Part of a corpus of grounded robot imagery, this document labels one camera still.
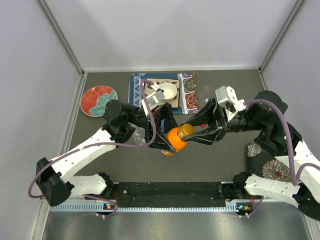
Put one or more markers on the orange juice bottle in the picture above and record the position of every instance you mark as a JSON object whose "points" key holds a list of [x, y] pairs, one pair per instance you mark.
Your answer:
{"points": [[175, 137]]}

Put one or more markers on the blue label water bottle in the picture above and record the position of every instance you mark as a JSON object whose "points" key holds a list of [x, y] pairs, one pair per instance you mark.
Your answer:
{"points": [[162, 127]]}

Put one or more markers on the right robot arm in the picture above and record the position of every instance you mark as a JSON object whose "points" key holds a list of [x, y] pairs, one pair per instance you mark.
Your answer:
{"points": [[227, 114]]}

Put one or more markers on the white ceramic bowl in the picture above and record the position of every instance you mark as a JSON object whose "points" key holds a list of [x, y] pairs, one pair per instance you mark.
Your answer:
{"points": [[169, 90]]}

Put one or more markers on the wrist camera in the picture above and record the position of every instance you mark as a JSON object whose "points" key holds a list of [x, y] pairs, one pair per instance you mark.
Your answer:
{"points": [[152, 100], [226, 97]]}

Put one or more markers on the blue patterned placemat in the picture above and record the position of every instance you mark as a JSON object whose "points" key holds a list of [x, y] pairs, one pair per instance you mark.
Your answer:
{"points": [[188, 103]]}

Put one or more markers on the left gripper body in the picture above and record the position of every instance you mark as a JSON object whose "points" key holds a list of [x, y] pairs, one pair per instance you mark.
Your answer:
{"points": [[160, 112]]}

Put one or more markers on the black floral square plate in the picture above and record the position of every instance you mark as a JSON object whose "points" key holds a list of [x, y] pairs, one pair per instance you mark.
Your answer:
{"points": [[264, 165]]}

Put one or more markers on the clear bottle white cap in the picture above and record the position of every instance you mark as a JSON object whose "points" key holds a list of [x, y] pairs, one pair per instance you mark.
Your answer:
{"points": [[138, 138]]}

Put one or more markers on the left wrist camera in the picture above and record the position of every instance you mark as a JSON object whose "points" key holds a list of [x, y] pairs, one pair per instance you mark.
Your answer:
{"points": [[152, 100]]}

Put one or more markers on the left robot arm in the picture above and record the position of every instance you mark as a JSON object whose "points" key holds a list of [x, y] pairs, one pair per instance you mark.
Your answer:
{"points": [[57, 179]]}

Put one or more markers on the red and teal plate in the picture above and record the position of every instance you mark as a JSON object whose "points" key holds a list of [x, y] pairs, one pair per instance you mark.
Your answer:
{"points": [[94, 100]]}

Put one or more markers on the square floral beige plate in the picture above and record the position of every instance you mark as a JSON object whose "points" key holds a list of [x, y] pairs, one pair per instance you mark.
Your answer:
{"points": [[174, 101]]}

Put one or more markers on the grey slotted cable duct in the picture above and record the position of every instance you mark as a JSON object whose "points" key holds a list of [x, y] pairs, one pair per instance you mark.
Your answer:
{"points": [[102, 207]]}

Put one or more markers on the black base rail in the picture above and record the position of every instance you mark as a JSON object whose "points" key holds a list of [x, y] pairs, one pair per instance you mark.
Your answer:
{"points": [[173, 194]]}

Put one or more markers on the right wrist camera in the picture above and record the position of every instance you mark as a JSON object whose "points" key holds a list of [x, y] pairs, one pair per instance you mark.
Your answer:
{"points": [[226, 97]]}

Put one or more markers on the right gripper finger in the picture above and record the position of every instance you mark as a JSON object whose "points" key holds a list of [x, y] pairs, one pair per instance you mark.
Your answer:
{"points": [[205, 116], [207, 136]]}

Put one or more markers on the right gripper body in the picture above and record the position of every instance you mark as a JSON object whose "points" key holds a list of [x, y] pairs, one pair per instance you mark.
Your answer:
{"points": [[220, 117]]}

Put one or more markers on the orange bottle cap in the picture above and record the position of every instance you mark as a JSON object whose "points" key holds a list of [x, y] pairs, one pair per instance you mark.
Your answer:
{"points": [[185, 130]]}

